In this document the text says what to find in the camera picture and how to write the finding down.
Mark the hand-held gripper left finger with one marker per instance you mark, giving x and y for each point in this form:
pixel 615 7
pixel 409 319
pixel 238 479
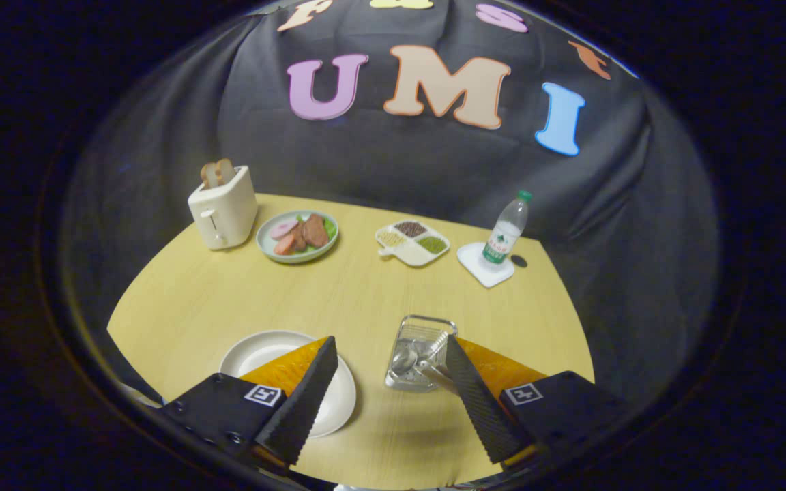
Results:
pixel 304 406

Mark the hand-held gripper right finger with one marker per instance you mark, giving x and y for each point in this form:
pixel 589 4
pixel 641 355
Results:
pixel 478 406

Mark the white round plate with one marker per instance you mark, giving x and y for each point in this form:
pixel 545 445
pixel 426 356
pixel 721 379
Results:
pixel 256 351

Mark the white square coaster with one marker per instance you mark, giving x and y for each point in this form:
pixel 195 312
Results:
pixel 471 262

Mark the small black disc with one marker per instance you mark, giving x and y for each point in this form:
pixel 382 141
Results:
pixel 519 261

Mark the pale green plate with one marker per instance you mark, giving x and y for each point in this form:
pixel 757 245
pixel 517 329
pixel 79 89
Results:
pixel 270 252

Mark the red sausage slice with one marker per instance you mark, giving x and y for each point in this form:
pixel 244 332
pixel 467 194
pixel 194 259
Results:
pixel 285 245

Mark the white divided dish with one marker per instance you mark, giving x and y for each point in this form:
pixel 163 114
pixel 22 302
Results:
pixel 413 256

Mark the green mung beans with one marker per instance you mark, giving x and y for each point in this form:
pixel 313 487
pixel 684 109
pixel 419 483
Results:
pixel 432 244

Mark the clear plastic water bottle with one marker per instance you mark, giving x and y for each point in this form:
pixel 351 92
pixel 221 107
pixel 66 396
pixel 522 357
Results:
pixel 502 239

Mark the brown meat slice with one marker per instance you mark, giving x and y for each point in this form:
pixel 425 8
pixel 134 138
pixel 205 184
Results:
pixel 316 230

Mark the pink sausage slice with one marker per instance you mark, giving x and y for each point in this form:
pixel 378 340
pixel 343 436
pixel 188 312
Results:
pixel 284 229

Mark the green lettuce leaf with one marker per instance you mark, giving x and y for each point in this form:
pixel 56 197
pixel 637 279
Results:
pixel 330 227

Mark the pale yellow beans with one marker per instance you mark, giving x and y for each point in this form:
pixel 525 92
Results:
pixel 391 239

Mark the dark brown beans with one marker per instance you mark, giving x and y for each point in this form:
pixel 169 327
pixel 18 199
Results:
pixel 410 228

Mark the white toaster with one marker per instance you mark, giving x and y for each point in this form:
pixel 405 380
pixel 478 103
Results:
pixel 233 208

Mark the toast slice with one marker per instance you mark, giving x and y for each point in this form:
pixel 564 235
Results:
pixel 209 176
pixel 225 171

